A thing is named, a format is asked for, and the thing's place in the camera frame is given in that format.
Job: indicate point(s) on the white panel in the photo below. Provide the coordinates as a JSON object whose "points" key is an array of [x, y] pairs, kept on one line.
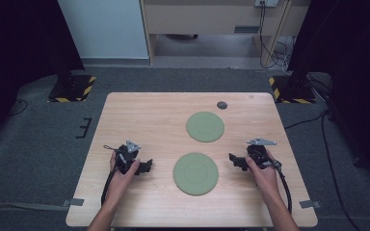
{"points": [[104, 29]]}

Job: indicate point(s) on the grey tape strip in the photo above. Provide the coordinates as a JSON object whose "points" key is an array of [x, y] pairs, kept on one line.
{"points": [[74, 202], [310, 204]]}

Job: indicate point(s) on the person's left hand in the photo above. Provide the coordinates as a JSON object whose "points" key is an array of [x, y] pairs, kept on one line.
{"points": [[118, 183]]}

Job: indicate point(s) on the grey power strip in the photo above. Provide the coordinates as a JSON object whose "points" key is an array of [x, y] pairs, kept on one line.
{"points": [[266, 3]]}

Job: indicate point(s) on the striped black stand base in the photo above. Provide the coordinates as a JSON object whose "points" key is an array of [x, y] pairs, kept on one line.
{"points": [[72, 88], [290, 91]]}

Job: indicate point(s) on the dark curtain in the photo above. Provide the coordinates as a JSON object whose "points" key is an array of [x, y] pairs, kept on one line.
{"points": [[356, 64], [16, 48]]}

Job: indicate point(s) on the dark round table grommet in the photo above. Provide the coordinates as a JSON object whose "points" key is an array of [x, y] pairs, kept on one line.
{"points": [[222, 105]]}

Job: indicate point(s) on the light wooden desk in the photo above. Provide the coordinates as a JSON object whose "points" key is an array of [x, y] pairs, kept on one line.
{"points": [[205, 19]]}

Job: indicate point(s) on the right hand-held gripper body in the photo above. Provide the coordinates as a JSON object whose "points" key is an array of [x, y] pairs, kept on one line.
{"points": [[258, 154]]}

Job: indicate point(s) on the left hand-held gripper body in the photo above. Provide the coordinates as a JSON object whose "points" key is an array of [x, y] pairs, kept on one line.
{"points": [[126, 157]]}

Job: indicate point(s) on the person's right hand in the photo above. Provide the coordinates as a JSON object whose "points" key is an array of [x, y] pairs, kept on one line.
{"points": [[265, 181]]}

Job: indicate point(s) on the green round plate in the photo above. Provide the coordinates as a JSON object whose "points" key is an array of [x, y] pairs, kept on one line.
{"points": [[195, 173], [205, 126]]}

